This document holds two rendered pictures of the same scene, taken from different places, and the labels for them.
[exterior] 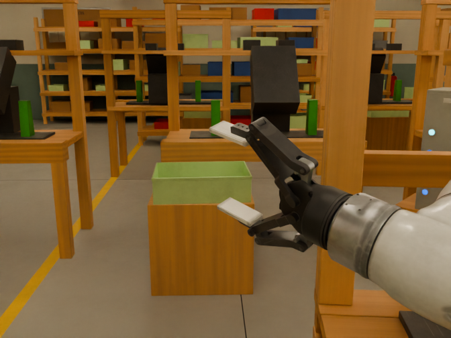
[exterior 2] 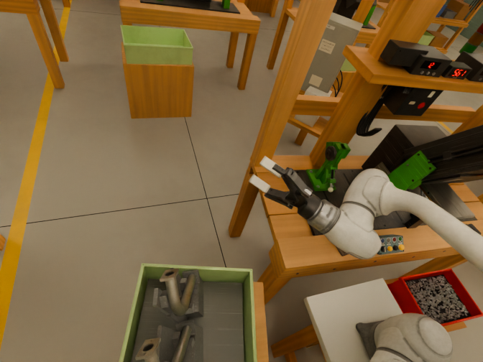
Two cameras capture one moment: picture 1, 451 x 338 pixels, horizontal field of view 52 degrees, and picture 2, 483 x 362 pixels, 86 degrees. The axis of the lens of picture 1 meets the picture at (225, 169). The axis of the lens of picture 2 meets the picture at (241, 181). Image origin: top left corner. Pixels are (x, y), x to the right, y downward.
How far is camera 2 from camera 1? 0.54 m
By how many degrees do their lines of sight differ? 42
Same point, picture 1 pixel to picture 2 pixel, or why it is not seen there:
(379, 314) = not seen: hidden behind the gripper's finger
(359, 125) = (295, 93)
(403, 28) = not seen: outside the picture
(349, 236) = (321, 224)
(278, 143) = (298, 183)
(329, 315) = (259, 173)
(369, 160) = not seen: hidden behind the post
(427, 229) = (351, 228)
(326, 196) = (313, 204)
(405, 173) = (305, 108)
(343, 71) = (296, 64)
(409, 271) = (341, 241)
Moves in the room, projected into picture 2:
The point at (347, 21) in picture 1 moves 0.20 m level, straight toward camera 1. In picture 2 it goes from (307, 34) to (320, 60)
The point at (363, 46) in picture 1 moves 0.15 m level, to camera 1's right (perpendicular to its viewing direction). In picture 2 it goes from (311, 51) to (343, 54)
